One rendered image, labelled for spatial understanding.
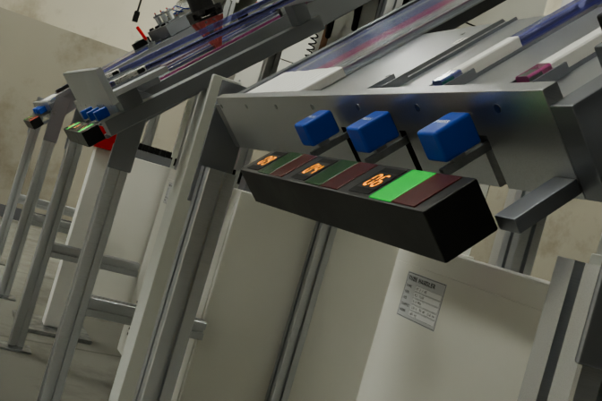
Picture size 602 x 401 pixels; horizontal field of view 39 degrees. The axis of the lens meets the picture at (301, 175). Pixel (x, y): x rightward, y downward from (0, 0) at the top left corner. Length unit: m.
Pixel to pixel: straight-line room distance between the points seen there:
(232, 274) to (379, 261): 0.37
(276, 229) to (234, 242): 0.10
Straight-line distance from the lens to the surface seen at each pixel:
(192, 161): 1.64
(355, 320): 2.09
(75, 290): 1.84
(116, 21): 6.06
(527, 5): 2.28
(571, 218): 5.00
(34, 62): 5.93
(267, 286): 1.99
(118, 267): 2.62
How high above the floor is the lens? 0.63
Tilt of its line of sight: 2 degrees up
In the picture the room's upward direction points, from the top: 16 degrees clockwise
